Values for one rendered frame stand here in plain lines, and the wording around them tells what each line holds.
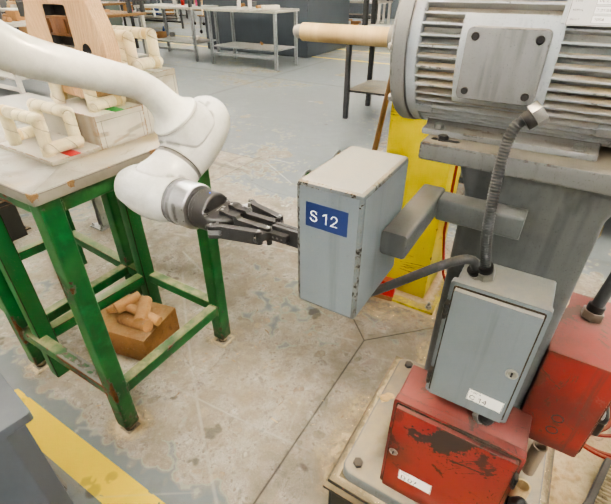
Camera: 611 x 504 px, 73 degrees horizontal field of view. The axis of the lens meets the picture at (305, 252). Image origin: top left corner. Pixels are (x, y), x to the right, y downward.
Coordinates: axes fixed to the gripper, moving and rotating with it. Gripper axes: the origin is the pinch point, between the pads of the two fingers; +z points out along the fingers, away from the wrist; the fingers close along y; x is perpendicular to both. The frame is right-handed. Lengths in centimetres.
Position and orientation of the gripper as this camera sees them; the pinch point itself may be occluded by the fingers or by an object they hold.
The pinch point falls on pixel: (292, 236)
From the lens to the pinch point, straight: 69.7
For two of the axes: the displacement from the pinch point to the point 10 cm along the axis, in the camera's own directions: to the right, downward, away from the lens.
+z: 8.6, 2.8, -4.3
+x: 0.0, -8.4, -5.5
